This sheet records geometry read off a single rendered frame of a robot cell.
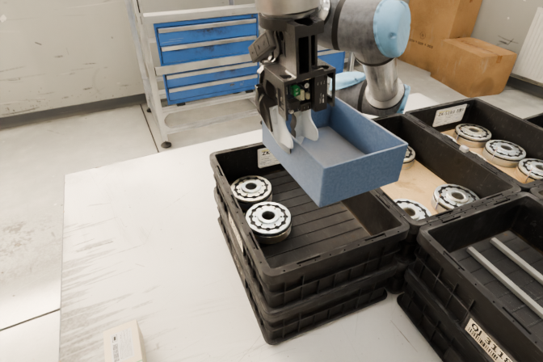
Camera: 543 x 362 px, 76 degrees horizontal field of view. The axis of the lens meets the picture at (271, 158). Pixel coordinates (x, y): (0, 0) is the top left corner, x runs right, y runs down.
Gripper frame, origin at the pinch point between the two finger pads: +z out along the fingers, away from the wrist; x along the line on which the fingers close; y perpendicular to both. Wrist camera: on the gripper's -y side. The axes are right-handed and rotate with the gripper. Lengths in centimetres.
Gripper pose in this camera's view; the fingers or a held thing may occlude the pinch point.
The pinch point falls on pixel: (289, 142)
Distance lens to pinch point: 54.2
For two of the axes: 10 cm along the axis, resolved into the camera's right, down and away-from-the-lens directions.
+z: 0.8, 8.0, 5.9
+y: 4.1, 5.2, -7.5
